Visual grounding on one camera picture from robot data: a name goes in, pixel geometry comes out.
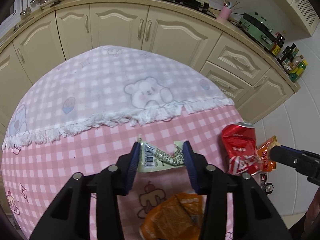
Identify cream upper cabinet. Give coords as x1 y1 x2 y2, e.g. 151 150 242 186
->
274 0 319 36

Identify green electric grill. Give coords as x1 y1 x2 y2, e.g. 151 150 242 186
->
238 12 277 50

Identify orange snack bag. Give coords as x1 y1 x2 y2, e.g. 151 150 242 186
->
139 192 205 239

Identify orange bag in box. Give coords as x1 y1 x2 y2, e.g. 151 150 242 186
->
257 135 278 172

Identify pink checkered tablecloth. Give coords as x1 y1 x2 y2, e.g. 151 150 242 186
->
2 46 242 237

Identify cream kitchen cabinets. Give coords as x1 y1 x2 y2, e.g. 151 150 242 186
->
1 0 300 130

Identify pale green barcode wrapper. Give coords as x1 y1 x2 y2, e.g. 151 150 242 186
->
137 135 185 173

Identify crushed red cola can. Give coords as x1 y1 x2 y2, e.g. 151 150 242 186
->
221 122 261 176

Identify pink utensil holder cup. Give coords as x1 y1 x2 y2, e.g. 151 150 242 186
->
217 0 240 23

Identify condiment bottles group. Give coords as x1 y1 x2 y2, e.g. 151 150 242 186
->
270 33 308 82

